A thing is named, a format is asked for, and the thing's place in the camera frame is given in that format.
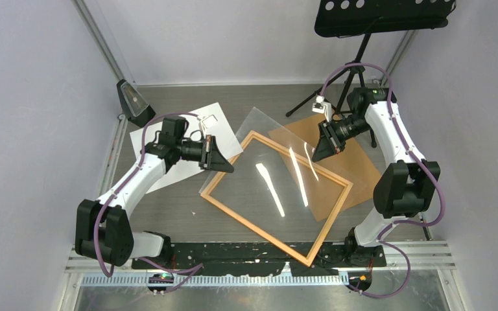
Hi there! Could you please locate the aluminium rail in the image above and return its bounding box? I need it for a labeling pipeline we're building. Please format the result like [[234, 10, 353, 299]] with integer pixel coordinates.
[[64, 241, 456, 274]]

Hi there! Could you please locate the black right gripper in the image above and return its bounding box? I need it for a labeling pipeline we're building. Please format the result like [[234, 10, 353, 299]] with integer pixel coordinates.
[[313, 115, 372, 163]]

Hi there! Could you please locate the clear acrylic sheet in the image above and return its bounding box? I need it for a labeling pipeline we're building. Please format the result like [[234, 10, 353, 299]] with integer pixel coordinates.
[[208, 108, 372, 242]]

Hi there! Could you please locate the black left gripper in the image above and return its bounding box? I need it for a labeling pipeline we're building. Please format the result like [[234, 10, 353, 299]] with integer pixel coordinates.
[[176, 135, 233, 172]]

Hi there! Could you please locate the black metronome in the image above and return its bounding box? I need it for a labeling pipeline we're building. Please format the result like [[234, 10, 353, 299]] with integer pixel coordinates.
[[116, 79, 156, 128]]

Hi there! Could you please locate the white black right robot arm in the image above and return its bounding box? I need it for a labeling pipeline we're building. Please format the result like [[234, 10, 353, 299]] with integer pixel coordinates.
[[311, 87, 440, 266]]

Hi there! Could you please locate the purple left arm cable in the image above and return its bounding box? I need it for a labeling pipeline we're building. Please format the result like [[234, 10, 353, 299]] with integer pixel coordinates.
[[93, 113, 205, 295]]

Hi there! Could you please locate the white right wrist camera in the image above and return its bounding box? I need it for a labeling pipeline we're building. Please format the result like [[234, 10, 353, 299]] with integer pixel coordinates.
[[312, 95, 333, 122]]

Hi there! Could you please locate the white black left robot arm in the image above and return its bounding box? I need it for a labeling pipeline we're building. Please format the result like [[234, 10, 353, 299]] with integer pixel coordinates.
[[74, 113, 234, 276]]

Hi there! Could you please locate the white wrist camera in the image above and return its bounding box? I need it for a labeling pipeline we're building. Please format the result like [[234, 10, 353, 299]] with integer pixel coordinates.
[[197, 115, 218, 135], [312, 95, 333, 122]]

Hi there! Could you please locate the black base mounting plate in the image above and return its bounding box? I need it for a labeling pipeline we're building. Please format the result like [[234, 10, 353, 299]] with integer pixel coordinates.
[[149, 242, 386, 277]]

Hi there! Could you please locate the orange wooden picture frame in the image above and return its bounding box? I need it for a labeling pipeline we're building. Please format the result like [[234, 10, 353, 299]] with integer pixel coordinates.
[[200, 130, 353, 266]]

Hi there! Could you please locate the illustrated photo print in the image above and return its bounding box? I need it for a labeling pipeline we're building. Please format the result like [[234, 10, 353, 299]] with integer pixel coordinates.
[[130, 103, 243, 192]]

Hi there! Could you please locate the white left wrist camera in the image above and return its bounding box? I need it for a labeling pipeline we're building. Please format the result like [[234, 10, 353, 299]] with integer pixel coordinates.
[[197, 115, 218, 135]]

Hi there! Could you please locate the black music stand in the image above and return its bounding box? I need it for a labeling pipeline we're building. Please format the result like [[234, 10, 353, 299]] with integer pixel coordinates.
[[285, 0, 457, 149]]

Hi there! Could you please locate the brown backing board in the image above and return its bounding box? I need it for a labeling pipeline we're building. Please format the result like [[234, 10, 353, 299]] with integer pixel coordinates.
[[268, 114, 381, 222]]

